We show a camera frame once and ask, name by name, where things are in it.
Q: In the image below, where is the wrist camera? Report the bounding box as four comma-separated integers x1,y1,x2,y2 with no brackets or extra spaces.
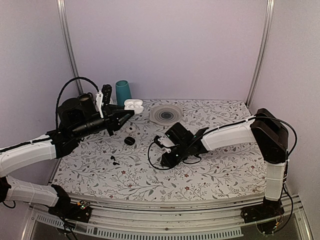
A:
165,122,194,146
95,84,112,119

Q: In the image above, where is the aluminium front rail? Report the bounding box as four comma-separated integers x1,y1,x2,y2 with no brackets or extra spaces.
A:
21,194,314,240

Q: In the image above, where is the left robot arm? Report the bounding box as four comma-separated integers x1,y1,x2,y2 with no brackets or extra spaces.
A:
0,94,135,217

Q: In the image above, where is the camera black cable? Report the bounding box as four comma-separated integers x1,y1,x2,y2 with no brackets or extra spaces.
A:
147,116,299,171
54,76,100,121

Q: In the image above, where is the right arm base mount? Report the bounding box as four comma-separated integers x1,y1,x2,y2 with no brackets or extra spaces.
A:
240,197,285,223

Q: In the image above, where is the right aluminium corner post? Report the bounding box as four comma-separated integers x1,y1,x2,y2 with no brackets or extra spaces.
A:
245,0,275,108

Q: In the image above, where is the black earbud charging case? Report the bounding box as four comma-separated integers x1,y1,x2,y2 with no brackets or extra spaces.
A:
124,136,136,146

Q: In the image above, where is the white oval charging case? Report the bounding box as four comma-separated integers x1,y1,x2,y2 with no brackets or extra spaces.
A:
124,99,144,114

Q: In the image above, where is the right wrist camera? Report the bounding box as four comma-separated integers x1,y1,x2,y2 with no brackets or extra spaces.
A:
165,122,194,146

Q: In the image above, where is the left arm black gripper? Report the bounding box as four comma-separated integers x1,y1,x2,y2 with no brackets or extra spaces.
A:
71,104,134,140

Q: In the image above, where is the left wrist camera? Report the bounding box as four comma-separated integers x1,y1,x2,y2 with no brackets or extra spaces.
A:
95,84,112,119

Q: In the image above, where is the aluminium corner post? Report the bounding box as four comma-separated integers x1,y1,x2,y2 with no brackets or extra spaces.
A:
245,0,275,108
56,0,85,95

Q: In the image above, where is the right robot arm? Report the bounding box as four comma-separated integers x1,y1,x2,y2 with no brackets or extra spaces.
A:
104,103,267,202

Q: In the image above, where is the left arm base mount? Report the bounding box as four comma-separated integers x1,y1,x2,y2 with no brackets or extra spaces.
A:
48,184,92,223

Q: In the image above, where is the grey spiral ceramic plate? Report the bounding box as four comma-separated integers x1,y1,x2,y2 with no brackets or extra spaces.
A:
149,104,183,126

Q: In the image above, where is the teal cylindrical vase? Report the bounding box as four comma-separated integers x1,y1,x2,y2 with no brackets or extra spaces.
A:
115,79,132,106

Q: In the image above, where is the black cylindrical vase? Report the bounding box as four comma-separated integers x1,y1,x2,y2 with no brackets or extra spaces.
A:
77,93,96,114

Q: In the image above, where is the beige open earbud case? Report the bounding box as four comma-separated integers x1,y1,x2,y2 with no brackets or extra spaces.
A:
125,126,136,134

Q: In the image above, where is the right camera black cable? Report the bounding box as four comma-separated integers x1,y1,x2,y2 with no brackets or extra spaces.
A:
147,116,299,171

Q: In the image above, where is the left camera black cable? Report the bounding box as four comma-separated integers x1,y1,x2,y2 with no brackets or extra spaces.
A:
54,76,100,121

